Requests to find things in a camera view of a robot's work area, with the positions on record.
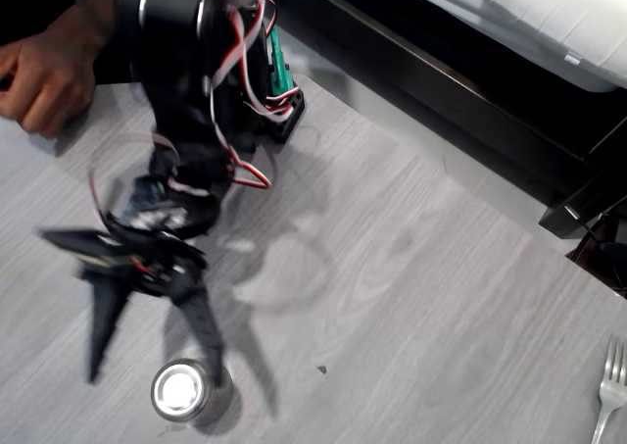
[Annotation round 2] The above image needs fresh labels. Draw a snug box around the shiny steel cup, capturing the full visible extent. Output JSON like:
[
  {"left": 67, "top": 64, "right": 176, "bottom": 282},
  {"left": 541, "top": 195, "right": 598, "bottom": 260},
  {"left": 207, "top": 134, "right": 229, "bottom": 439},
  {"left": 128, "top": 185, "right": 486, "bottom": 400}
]
[{"left": 150, "top": 358, "right": 235, "bottom": 423}]

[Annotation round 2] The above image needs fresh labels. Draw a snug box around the black perforated arm base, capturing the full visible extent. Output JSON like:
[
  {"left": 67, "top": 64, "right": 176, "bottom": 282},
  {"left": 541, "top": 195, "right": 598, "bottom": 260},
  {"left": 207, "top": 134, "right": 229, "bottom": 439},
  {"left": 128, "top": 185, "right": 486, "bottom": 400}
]
[{"left": 254, "top": 85, "right": 308, "bottom": 145}]

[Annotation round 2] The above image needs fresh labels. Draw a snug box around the person's forearm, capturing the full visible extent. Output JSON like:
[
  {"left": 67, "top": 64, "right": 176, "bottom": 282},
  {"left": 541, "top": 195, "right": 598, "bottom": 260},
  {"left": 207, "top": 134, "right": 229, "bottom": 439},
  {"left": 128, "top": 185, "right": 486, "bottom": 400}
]
[{"left": 46, "top": 0, "right": 148, "bottom": 73}]

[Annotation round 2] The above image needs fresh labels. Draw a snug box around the person's bare hand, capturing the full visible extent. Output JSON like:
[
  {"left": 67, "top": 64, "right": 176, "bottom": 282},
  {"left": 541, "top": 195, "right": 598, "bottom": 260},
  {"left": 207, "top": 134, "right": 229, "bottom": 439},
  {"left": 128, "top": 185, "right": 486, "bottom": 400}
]
[{"left": 0, "top": 20, "right": 100, "bottom": 140}]

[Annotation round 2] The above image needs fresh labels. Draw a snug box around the green circuit board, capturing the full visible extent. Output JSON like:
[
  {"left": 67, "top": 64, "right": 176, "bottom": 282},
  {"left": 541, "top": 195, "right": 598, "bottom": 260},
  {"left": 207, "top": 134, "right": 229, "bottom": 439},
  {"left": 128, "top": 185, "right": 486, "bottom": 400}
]
[{"left": 266, "top": 25, "right": 301, "bottom": 100}]

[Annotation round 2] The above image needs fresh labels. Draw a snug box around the silver metal fork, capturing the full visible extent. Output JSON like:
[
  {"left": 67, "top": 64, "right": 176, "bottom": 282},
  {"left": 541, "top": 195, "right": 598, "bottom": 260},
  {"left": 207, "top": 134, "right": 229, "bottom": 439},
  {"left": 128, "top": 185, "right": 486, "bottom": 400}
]
[{"left": 590, "top": 334, "right": 627, "bottom": 444}]

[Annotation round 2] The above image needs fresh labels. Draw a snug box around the white mattress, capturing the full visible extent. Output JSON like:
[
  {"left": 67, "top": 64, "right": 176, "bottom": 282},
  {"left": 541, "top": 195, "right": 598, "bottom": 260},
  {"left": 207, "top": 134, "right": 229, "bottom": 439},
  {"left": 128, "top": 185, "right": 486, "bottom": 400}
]
[{"left": 379, "top": 0, "right": 627, "bottom": 93}]

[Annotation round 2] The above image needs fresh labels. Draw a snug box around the black perforated mount bracket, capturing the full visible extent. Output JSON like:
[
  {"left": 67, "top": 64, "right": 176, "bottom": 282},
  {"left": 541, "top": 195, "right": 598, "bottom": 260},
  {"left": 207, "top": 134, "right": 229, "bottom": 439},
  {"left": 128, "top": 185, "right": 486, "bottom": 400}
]
[{"left": 37, "top": 226, "right": 128, "bottom": 269}]

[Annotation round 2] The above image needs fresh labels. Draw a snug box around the long red-white servo cable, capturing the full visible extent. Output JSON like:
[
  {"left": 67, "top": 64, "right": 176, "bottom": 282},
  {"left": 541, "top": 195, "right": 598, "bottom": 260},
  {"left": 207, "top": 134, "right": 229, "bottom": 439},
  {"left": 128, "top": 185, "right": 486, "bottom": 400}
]
[{"left": 203, "top": 0, "right": 273, "bottom": 190}]

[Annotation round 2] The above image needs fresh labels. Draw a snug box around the short red-white servo cable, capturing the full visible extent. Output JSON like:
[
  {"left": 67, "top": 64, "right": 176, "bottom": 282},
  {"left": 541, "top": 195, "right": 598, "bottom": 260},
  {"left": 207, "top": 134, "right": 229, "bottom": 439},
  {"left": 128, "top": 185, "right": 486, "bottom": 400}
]
[{"left": 243, "top": 0, "right": 301, "bottom": 123}]

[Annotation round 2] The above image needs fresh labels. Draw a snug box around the dark wooden bed frame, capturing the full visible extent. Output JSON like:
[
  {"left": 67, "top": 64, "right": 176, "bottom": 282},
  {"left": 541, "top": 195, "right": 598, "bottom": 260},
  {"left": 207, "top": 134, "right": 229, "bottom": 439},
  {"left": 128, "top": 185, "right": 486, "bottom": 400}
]
[{"left": 286, "top": 0, "right": 627, "bottom": 242}]

